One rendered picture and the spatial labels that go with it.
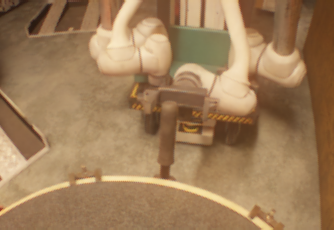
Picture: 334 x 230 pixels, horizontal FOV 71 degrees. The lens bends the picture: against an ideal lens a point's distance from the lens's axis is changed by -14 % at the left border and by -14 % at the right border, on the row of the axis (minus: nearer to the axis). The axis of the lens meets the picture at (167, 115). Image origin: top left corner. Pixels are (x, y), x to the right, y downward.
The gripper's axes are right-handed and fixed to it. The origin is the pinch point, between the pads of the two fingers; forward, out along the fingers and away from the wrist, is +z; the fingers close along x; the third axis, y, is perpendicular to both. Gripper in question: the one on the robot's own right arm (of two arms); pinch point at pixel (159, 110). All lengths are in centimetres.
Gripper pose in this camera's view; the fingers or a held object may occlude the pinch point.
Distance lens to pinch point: 126.5
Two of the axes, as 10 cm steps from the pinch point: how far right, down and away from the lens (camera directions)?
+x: -9.8, -1.3, 1.4
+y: 1.9, -6.7, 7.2
